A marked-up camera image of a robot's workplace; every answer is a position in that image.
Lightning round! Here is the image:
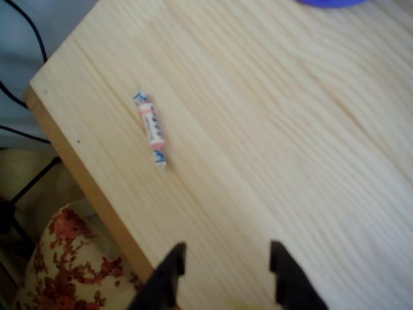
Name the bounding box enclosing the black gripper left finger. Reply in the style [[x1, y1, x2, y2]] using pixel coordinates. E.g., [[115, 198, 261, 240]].
[[128, 242, 188, 310]]

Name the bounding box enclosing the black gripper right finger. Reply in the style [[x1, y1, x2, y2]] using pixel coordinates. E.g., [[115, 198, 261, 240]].
[[269, 240, 330, 310]]

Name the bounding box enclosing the white candy roll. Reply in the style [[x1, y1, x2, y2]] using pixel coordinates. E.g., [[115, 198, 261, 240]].
[[132, 87, 169, 169]]

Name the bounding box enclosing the purple plastic bowl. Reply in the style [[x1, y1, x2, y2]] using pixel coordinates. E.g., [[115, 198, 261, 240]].
[[294, 0, 368, 8]]

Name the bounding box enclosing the red floral cushion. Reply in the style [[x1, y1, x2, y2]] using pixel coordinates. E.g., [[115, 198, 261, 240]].
[[12, 206, 145, 310]]

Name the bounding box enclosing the black metal stand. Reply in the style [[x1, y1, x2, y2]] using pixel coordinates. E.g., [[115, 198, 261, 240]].
[[0, 147, 62, 249]]

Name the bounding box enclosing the black cable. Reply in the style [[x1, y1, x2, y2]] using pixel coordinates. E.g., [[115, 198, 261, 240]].
[[0, 0, 54, 145]]

